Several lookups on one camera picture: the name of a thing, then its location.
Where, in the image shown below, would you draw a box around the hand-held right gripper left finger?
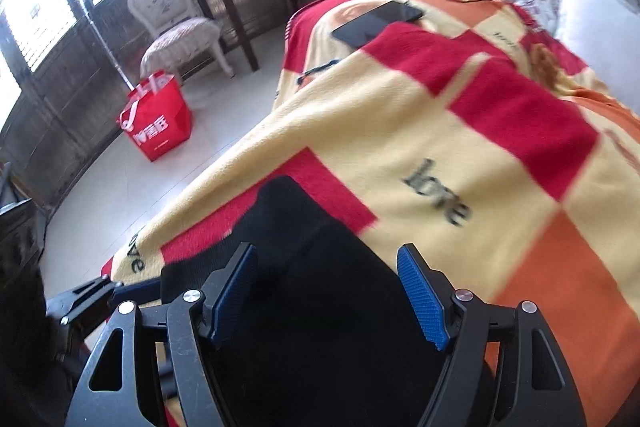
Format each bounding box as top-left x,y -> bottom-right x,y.
65,242 -> 259,427

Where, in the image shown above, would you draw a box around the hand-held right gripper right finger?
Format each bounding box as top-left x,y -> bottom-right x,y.
397,243 -> 587,427

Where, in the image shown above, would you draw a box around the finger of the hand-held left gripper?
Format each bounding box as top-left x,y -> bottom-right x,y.
47,276 -> 166,338

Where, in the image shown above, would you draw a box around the black pants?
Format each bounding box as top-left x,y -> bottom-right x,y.
160,175 -> 496,427

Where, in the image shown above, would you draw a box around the red yellow checkered blanket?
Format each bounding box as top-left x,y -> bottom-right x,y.
100,0 -> 640,427

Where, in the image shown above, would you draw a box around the red shopping bag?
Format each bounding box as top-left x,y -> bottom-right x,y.
116,71 -> 194,162

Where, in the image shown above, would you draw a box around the white pole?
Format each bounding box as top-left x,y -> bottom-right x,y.
75,0 -> 136,90

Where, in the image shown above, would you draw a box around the white ornate chair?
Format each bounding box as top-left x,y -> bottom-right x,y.
127,0 -> 233,82

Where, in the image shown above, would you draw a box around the black smartphone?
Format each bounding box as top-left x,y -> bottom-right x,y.
331,0 -> 425,48

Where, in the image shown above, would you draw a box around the white pillow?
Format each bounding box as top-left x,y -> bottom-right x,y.
555,0 -> 640,72

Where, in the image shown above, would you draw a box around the blue black braided cord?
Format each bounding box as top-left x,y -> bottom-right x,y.
296,59 -> 341,85

